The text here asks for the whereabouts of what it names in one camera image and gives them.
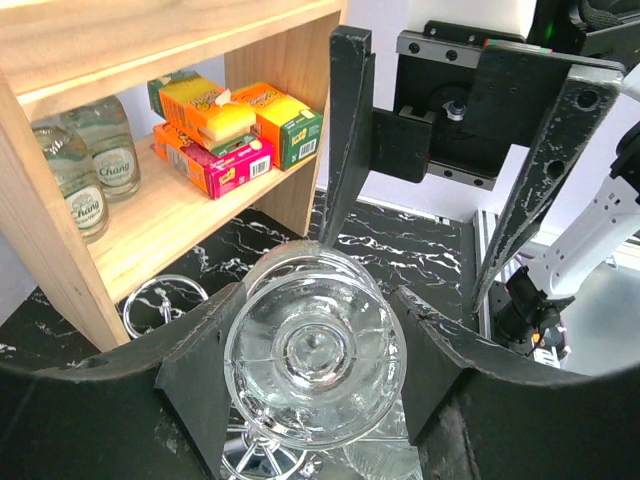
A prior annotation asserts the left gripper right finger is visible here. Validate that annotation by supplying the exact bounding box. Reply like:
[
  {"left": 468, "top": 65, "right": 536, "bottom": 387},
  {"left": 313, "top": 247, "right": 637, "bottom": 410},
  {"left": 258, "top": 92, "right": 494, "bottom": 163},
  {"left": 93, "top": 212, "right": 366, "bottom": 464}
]
[{"left": 389, "top": 286, "right": 639, "bottom": 479}]

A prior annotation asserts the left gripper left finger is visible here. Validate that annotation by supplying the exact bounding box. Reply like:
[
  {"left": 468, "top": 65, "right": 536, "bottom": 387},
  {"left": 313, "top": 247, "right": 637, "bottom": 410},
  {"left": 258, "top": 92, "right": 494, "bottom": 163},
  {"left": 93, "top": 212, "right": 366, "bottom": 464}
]
[{"left": 0, "top": 282, "right": 249, "bottom": 480}]

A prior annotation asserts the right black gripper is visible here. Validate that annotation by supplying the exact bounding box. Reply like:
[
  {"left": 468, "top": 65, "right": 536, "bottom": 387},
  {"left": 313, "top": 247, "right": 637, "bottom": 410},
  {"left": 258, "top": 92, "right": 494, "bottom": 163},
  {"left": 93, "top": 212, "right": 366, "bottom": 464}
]
[{"left": 319, "top": 21, "right": 625, "bottom": 312}]

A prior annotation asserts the ribbed stemmed glass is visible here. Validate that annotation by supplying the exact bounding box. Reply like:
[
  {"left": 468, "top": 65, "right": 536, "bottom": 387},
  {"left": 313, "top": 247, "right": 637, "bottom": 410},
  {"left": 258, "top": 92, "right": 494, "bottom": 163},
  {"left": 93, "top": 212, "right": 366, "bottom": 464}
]
[
  {"left": 224, "top": 240, "right": 407, "bottom": 451},
  {"left": 343, "top": 398, "right": 420, "bottom": 480}
]

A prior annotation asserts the chrome wine glass rack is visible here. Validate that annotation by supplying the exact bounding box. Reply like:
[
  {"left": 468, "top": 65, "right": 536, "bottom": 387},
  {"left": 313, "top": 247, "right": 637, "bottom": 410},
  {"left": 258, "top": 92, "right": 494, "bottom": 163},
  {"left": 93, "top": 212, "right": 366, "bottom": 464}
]
[{"left": 122, "top": 274, "right": 315, "bottom": 479}]

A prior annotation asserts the green orange sponge box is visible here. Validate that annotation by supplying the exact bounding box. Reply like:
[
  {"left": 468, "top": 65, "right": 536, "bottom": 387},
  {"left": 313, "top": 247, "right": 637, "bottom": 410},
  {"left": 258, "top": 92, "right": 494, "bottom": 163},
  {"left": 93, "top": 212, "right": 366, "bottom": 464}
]
[{"left": 231, "top": 82, "right": 323, "bottom": 171}]

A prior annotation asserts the pink sponge box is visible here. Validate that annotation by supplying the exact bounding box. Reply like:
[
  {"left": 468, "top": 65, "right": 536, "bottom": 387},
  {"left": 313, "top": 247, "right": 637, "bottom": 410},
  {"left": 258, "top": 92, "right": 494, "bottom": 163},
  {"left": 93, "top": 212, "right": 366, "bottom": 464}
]
[{"left": 153, "top": 123, "right": 274, "bottom": 200}]

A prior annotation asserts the wooden shelf unit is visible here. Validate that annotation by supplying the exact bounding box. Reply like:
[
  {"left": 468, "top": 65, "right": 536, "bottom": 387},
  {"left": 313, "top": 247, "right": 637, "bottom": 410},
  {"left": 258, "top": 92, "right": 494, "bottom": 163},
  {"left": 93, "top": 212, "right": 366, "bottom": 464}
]
[{"left": 1, "top": 1, "right": 348, "bottom": 351}]

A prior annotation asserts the aluminium frame rail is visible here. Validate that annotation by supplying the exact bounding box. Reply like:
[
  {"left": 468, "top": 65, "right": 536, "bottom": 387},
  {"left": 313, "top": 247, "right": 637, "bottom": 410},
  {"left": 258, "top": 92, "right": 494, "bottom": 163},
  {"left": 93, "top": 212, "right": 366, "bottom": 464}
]
[{"left": 472, "top": 210, "right": 500, "bottom": 340}]

